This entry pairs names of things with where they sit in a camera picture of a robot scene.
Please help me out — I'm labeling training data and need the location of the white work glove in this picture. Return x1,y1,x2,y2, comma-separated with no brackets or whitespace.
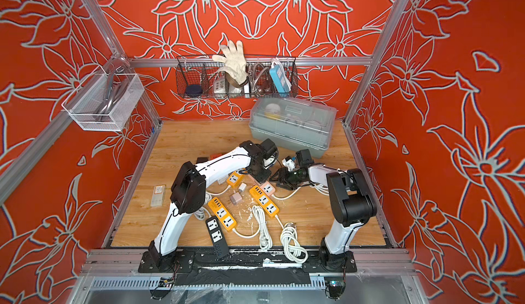
212,40,247,85

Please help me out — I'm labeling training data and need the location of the aluminium frame post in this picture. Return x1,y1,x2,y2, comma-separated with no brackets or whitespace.
81,0,125,57

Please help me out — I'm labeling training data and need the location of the dark round item in basket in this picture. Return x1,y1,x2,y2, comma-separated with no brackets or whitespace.
185,84,203,97

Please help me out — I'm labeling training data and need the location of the small pink USB charger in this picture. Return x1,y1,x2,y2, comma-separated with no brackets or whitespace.
229,192,243,205

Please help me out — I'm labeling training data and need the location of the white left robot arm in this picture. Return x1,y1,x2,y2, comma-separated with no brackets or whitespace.
148,139,278,261

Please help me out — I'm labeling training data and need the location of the short yellow power strip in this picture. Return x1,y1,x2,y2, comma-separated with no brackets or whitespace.
226,171,243,189

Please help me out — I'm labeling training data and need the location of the small black cube adapter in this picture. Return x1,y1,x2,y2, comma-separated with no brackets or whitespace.
196,157,209,164

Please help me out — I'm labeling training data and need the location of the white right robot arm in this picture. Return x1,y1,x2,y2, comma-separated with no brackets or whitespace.
270,149,377,264

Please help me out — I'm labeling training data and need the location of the pink power strip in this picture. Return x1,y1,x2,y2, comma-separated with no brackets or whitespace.
244,174,276,196

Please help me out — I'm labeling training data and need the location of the orange-red cube adapter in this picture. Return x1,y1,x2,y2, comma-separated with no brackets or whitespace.
209,153,224,160

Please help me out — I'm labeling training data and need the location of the small white plug adapter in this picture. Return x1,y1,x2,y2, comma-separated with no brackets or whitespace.
238,182,247,193

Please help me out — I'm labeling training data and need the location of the white socket in basket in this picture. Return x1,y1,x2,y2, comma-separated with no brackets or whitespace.
213,76,226,97

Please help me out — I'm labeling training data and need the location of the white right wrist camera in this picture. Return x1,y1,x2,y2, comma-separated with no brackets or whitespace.
282,156,296,171

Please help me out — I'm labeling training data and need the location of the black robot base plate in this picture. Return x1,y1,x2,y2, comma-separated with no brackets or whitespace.
138,247,358,275

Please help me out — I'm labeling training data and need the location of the grey plastic storage box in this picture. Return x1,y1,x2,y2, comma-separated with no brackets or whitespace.
249,97,337,158

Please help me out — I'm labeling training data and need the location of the black wire wall basket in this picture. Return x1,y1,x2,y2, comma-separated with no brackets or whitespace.
176,55,299,99

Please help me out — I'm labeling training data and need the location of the white wire wall basket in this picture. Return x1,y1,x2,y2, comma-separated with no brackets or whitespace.
62,67,144,132

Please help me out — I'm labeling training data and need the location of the black power strip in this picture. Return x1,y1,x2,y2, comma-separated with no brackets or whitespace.
205,216,229,259

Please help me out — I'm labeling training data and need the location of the small transparent plastic card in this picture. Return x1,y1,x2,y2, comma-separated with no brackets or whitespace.
150,184,165,208

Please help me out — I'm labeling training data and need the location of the white cable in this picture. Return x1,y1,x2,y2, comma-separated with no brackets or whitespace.
274,215,309,264
233,204,273,251

